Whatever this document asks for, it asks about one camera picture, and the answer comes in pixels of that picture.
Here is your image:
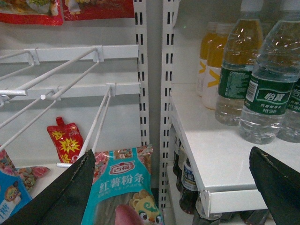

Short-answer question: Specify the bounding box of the middle water bottle players label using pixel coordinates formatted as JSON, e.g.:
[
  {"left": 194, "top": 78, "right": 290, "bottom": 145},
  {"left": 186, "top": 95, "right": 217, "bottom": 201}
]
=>
[{"left": 215, "top": 0, "right": 263, "bottom": 126}]

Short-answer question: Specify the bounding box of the dark tea bottle under shelf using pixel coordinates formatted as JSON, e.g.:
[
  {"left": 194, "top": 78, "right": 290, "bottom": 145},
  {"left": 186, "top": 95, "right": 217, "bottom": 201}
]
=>
[{"left": 179, "top": 158, "right": 198, "bottom": 215}]

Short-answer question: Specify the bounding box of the clear water bottle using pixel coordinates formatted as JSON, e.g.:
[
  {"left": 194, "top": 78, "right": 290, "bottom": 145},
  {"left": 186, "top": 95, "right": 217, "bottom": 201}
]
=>
[{"left": 239, "top": 0, "right": 300, "bottom": 144}]

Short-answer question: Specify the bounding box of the leftmost cut-off water bottle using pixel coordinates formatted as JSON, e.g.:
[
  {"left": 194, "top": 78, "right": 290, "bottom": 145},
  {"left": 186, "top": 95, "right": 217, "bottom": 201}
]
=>
[{"left": 277, "top": 80, "right": 300, "bottom": 143}]

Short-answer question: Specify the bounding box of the lower white hook rail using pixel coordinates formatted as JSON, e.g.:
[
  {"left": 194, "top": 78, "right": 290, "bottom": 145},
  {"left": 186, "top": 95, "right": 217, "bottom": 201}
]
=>
[{"left": 0, "top": 82, "right": 140, "bottom": 101}]

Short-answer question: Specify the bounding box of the yellow drink bottle front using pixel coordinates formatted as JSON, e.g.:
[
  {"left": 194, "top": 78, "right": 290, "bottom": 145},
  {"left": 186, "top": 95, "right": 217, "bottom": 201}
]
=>
[{"left": 202, "top": 23, "right": 234, "bottom": 110}]

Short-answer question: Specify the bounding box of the white hook rail bar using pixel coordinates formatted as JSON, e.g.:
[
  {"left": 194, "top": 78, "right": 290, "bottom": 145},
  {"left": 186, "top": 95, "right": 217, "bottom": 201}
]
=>
[{"left": 0, "top": 45, "right": 139, "bottom": 65}]

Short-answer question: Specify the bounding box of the white slotted upright post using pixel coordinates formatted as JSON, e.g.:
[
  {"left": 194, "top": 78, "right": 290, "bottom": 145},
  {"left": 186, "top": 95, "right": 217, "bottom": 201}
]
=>
[{"left": 133, "top": 0, "right": 150, "bottom": 145}]

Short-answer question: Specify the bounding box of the upper white wire hook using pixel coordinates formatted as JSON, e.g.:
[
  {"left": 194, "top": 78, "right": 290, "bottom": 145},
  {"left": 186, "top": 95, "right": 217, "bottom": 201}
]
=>
[{"left": 0, "top": 45, "right": 103, "bottom": 96}]

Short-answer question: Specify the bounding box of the red sauce pouch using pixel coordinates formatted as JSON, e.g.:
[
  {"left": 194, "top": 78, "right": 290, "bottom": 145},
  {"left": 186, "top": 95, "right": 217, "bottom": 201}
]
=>
[{"left": 46, "top": 117, "right": 83, "bottom": 164}]

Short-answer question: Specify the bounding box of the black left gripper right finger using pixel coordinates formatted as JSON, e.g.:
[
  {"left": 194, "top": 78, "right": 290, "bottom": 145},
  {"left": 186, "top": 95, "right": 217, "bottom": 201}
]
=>
[{"left": 249, "top": 147, "right": 300, "bottom": 225}]

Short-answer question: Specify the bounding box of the red snack bag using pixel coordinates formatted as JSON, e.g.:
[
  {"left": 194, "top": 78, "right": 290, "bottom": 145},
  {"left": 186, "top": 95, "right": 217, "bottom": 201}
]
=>
[
  {"left": 0, "top": 0, "right": 63, "bottom": 26},
  {"left": 62, "top": 0, "right": 135, "bottom": 21}
]

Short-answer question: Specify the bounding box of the blue snack packet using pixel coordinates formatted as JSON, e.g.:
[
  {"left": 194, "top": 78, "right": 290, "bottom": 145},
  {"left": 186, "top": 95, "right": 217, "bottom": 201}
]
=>
[{"left": 0, "top": 150, "right": 50, "bottom": 223}]

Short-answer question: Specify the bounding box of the teal sweet potato noodle packet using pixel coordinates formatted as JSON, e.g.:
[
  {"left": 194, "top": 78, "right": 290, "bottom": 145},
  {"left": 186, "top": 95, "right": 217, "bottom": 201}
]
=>
[{"left": 82, "top": 145, "right": 165, "bottom": 225}]

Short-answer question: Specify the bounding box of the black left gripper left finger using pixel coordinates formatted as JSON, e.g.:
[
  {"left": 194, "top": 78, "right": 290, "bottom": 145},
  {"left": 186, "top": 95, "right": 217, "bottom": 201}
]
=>
[{"left": 2, "top": 150, "right": 96, "bottom": 225}]

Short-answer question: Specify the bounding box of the white wire display hook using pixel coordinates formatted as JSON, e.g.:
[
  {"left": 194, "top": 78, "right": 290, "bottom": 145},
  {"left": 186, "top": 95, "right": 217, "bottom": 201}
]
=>
[{"left": 56, "top": 82, "right": 117, "bottom": 168}]

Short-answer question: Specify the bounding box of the yellow drink bottle back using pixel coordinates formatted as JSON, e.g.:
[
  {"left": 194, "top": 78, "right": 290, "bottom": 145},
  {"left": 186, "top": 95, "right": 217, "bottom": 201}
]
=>
[{"left": 195, "top": 22, "right": 218, "bottom": 96}]

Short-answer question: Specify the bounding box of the yellow drink bottle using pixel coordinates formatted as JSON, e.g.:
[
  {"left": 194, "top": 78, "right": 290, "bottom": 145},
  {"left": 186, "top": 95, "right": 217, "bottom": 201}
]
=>
[
  {"left": 195, "top": 22, "right": 218, "bottom": 96},
  {"left": 202, "top": 23, "right": 234, "bottom": 110}
]

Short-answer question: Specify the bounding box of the red snack bag top left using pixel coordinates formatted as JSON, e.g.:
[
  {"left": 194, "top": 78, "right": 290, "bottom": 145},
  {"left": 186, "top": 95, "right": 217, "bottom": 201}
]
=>
[{"left": 0, "top": 0, "right": 63, "bottom": 26}]

